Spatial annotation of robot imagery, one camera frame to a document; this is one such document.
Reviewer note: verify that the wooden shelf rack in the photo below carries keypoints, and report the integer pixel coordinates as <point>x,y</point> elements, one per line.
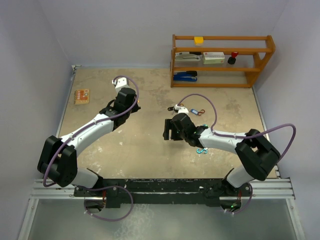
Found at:
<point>254,55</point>

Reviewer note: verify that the aluminium rail frame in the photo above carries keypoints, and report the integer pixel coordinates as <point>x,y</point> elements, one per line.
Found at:
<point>267,189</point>

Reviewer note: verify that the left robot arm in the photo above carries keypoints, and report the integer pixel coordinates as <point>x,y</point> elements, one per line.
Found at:
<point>58,159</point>

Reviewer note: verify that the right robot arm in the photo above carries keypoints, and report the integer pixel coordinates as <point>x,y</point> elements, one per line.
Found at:
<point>257,155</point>

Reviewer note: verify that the orange small notebook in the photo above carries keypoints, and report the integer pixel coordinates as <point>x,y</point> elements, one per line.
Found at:
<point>81,96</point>

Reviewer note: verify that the red black stamp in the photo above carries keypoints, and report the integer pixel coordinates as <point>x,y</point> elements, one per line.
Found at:
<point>232,59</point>

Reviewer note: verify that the blue black stapler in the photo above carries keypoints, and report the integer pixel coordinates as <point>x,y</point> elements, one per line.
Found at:
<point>186,76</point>

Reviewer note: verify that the blue tag key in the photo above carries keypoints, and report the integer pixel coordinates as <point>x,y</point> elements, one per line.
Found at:
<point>194,111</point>

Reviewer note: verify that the red carabiner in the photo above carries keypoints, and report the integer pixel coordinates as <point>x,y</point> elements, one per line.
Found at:
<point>201,112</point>

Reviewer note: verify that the black base frame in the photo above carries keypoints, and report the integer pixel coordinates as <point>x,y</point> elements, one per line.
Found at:
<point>193,191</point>

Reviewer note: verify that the yellow block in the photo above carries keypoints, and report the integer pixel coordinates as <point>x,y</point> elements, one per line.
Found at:
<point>198,41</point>

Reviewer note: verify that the white red box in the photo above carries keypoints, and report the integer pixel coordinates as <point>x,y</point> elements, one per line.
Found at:
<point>213,57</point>

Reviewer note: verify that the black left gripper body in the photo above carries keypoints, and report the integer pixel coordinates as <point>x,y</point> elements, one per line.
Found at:
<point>135,109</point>

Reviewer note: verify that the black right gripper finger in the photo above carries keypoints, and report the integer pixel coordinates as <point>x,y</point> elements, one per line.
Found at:
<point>167,135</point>
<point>167,124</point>

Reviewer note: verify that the white grey stapler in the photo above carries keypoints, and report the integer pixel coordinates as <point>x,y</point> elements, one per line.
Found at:
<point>187,56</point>

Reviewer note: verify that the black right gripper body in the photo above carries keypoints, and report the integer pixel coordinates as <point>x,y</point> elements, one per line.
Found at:
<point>177,135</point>

